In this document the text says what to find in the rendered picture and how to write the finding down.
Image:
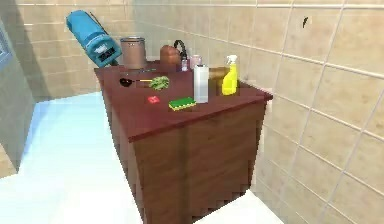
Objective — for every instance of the grey door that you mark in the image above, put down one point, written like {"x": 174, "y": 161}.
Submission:
{"x": 11, "y": 96}

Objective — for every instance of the green lettuce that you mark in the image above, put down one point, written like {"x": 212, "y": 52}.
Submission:
{"x": 159, "y": 82}

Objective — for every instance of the black wall hook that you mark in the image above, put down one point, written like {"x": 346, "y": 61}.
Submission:
{"x": 305, "y": 22}

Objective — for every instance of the brown bread loaf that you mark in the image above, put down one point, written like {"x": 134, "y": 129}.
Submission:
{"x": 169, "y": 55}

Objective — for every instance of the yellow spray bottle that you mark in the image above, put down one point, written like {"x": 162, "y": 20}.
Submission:
{"x": 230, "y": 78}

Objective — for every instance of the red square card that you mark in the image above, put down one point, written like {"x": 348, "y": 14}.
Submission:
{"x": 153, "y": 99}

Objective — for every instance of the brown metal pot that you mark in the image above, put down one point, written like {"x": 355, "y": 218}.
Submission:
{"x": 133, "y": 52}

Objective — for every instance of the brown wooden counter cabinet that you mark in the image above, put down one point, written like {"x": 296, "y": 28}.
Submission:
{"x": 186, "y": 156}

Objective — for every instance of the pink cup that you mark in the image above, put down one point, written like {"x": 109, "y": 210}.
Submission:
{"x": 195, "y": 61}

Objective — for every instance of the black ladle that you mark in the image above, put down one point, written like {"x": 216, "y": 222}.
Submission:
{"x": 128, "y": 81}

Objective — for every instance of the small clear bottle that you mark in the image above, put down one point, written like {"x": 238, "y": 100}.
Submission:
{"x": 184, "y": 64}

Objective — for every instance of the black curved faucet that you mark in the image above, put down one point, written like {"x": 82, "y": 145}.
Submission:
{"x": 180, "y": 45}

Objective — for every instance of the green yellow sponge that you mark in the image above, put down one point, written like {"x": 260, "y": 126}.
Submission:
{"x": 181, "y": 103}

